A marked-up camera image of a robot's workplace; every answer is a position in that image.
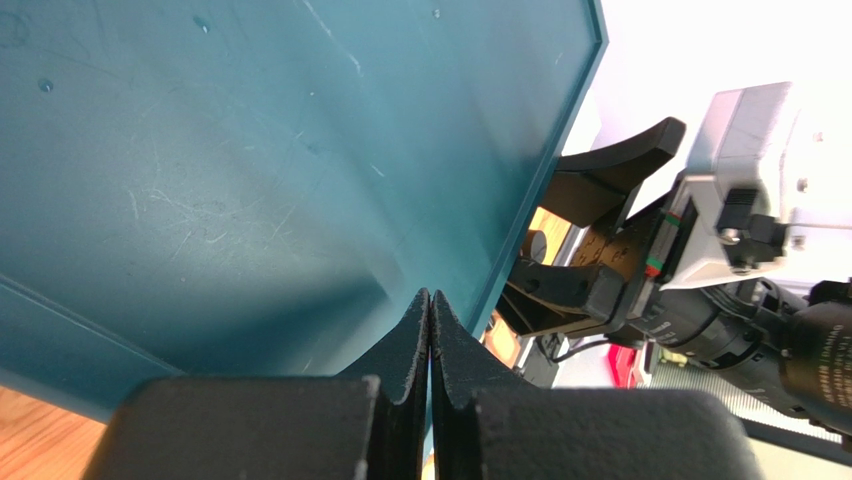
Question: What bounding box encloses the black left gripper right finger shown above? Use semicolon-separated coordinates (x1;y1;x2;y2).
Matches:
431;292;763;479

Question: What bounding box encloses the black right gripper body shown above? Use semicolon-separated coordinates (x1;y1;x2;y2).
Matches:
572;177;697;339

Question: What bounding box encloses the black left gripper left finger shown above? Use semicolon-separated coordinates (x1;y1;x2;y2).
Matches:
84;289;431;479

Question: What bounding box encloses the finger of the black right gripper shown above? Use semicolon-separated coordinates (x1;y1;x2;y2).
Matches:
495;257;625;335
539;117;686;227

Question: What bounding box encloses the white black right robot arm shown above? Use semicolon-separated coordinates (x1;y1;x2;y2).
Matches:
496;117;851;448

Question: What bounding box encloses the teal drawer organizer box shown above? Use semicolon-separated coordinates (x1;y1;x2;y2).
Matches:
1;1;608;420

